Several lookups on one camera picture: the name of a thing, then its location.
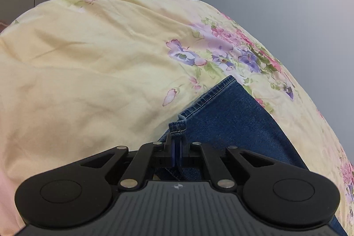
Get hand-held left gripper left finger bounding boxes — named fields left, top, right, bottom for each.
left=80, top=133, right=177, bottom=190

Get pink cloth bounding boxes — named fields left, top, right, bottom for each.
left=0, top=168, right=24, bottom=236

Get yellow floral bed sheet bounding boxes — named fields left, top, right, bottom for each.
left=0, top=0, right=354, bottom=236

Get blue denim pants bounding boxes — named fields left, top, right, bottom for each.
left=152, top=75, right=348, bottom=236

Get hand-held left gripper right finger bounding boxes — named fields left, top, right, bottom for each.
left=177, top=138, right=277, bottom=190

